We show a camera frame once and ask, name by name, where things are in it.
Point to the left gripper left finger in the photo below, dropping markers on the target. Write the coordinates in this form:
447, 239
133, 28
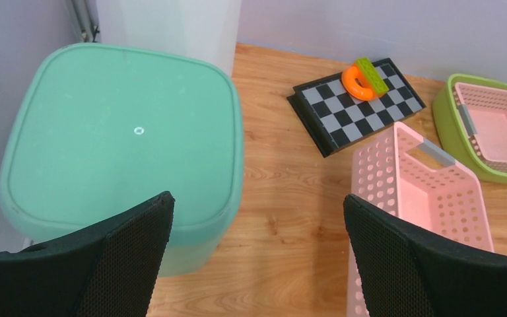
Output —
106, 269

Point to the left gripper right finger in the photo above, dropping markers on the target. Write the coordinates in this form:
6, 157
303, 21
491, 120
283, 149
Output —
406, 270

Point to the pink perforated basket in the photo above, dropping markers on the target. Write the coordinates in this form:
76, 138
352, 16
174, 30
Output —
483, 111
409, 177

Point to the green plastic bin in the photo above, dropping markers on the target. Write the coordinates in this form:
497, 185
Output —
102, 128

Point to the large white container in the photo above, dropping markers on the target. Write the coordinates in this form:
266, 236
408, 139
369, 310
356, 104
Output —
201, 29

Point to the green plastic tray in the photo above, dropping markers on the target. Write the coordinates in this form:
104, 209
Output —
451, 130

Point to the black white checkerboard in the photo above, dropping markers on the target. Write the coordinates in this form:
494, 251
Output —
335, 120

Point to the green block toy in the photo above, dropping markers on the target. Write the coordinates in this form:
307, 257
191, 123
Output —
370, 78

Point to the orange ring toy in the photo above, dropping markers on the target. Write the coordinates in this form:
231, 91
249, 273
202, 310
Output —
352, 80

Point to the aluminium frame rails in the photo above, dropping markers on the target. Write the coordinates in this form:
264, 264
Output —
84, 20

